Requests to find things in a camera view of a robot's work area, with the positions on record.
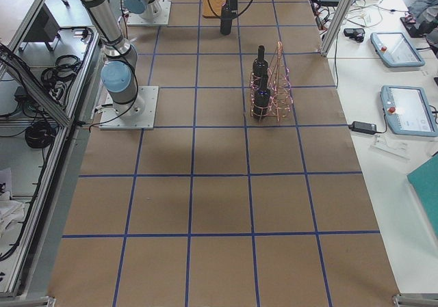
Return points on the dark wine bottle carried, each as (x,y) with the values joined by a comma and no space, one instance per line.
(226,19)

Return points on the wooden tray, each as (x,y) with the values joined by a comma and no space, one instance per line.
(212,8)

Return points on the dark wine bottle middle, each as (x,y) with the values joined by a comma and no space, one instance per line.
(260,65)

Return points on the dark wine bottle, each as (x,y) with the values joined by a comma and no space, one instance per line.
(261,97)
(260,65)

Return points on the dark wine bottle outer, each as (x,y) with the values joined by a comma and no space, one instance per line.
(261,97)

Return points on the far teach pendant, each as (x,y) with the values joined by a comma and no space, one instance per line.
(396,50)

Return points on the teach pendant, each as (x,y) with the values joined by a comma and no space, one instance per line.
(407,111)
(396,50)

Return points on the black power adapter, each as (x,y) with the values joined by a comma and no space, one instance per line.
(363,127)

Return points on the near teach pendant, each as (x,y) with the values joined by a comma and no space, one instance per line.
(407,111)

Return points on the teal box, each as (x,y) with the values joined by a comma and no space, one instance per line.
(424,181)

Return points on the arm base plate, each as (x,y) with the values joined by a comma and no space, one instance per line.
(126,117)
(162,20)

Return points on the aluminium frame post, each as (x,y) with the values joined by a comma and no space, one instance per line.
(334,27)

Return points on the copper wire bottle basket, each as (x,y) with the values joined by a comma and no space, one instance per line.
(281,101)

